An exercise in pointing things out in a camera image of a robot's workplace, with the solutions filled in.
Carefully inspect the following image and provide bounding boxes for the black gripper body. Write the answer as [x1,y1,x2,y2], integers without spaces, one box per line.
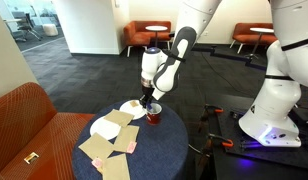
[141,86,154,103]

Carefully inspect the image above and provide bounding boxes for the blue white marker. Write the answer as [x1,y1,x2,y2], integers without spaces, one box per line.
[146,104,152,111]

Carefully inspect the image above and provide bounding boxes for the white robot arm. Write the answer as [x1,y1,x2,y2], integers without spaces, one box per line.
[140,0,308,147]

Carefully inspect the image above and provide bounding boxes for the small brown sugar packet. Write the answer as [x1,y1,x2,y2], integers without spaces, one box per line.
[130,100,138,107]

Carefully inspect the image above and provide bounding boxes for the white plate with label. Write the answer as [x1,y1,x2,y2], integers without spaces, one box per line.
[119,100,146,120]

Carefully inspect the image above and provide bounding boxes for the red white mug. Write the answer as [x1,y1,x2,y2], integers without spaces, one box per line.
[145,102,162,125]

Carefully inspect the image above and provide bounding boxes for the brown napkin on plates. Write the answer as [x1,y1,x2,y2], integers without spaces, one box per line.
[104,109,133,127]

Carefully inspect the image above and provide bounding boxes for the brown napkin centre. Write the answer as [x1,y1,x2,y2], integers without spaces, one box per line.
[114,125,139,153]

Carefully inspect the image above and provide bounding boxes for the white plate under napkins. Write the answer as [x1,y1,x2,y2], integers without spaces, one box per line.
[90,117,121,140]

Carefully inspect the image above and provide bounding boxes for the pink sweetener packet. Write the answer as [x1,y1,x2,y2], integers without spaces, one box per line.
[126,142,137,154]

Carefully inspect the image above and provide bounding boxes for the blue table cloth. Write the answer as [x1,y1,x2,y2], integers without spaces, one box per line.
[72,100,188,180]

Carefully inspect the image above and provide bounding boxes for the orange sofa back left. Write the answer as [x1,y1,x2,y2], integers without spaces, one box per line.
[123,20,171,54]

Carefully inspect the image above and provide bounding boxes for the orange clamp upper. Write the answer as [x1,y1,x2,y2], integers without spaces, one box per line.
[199,104,224,127]

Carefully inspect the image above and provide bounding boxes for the orange clamp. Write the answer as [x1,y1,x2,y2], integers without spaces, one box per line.
[200,133,235,156]
[199,104,224,127]

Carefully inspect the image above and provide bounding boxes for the round white table left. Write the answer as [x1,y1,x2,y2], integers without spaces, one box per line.
[145,25,168,47]

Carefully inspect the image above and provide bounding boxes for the round white table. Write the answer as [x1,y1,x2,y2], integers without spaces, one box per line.
[145,25,168,47]
[246,27,274,60]

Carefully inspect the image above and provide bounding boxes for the brown napkin left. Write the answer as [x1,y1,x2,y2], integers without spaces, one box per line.
[79,133,113,160]

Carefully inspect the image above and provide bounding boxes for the brown napkin near edge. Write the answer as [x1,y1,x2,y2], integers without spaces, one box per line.
[103,154,130,180]

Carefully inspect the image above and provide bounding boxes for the pink sweetener packet edge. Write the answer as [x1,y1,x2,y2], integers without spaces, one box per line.
[92,158,103,169]

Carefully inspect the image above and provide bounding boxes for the orange clamp lower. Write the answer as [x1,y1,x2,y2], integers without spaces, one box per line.
[200,133,235,156]

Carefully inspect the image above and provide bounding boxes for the orange sofa back right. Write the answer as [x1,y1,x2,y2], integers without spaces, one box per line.
[232,23,277,52]

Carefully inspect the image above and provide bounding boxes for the white round ottoman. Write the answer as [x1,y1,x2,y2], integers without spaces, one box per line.
[43,24,58,36]

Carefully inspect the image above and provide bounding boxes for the orange sofa near table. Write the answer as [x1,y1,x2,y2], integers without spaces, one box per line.
[0,82,92,180]

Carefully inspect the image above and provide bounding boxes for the round white table right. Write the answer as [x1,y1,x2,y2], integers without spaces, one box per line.
[246,27,274,60]

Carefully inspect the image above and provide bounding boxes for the office chair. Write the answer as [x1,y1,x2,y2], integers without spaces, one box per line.
[12,11,42,42]

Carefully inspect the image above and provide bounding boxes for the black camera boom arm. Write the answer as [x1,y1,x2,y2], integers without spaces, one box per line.
[192,45,267,71]

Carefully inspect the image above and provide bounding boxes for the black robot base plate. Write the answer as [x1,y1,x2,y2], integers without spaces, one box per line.
[218,109,308,169]

